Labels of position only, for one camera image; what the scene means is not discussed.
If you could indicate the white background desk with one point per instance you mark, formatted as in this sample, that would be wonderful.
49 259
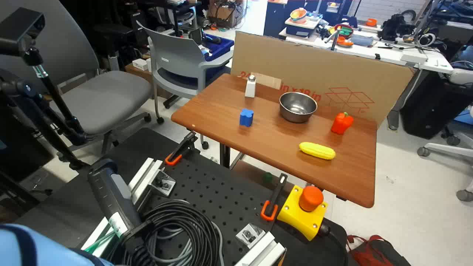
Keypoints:
422 60

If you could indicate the right orange black clamp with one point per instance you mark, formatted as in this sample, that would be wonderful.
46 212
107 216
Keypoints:
271 206

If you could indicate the light grey plastic chair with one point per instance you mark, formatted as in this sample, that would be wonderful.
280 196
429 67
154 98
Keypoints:
187 66

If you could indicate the brown cardboard sheet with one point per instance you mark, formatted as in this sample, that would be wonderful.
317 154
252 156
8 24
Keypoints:
364 88

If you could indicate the blue cube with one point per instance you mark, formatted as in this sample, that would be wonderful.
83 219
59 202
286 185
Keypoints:
246 117

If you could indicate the left orange black clamp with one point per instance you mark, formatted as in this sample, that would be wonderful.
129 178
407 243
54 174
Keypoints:
178 153

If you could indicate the orange black clamp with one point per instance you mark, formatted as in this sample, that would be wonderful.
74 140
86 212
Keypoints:
178 153
271 206

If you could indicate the black suitcase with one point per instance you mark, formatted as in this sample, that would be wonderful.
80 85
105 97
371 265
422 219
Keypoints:
433 104

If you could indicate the yellow toy corn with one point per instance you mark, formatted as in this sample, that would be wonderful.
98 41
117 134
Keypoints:
318 151

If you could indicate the black perforated breadboard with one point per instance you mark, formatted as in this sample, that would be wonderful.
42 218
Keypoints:
200 222

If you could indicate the black camera on tripod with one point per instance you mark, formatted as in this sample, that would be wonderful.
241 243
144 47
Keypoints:
18 38

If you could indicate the yellow emergency stop box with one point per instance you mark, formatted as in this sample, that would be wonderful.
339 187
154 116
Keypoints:
303 211

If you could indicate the red black bag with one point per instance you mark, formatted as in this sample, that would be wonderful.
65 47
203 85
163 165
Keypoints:
374 252

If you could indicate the red toy pepper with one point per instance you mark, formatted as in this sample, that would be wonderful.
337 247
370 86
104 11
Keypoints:
342 123

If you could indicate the grey office chair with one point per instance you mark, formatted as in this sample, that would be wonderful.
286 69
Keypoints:
107 101

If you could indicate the metal bowl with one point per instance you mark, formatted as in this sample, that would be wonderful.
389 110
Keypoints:
297 107

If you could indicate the blue cloth corner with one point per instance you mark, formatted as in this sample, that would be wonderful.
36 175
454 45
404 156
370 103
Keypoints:
21 246

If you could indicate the white salt cellar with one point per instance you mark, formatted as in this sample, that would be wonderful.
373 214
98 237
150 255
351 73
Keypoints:
250 86

